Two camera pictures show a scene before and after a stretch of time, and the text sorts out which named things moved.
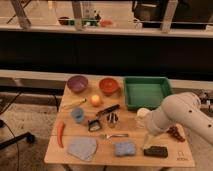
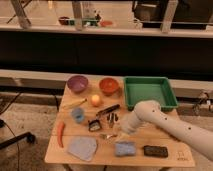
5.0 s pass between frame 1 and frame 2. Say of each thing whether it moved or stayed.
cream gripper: moved
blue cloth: stayed
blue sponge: stayed
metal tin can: stayed
